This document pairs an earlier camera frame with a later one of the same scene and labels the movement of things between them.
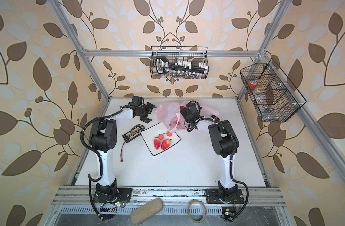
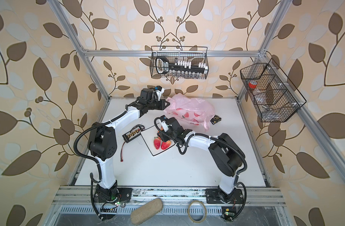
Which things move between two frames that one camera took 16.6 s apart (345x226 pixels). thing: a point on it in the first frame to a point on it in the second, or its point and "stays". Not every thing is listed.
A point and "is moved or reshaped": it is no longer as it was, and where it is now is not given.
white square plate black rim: x=150 y=133 stays
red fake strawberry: x=157 y=142 stays
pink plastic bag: x=170 y=114 is moved or reshaped
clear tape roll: x=205 y=211 stays
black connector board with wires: x=132 y=134 stays
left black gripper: x=149 y=108 to x=162 y=106
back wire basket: x=176 y=61 stays
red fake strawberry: x=166 y=144 stays
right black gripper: x=184 y=111 to x=163 y=136
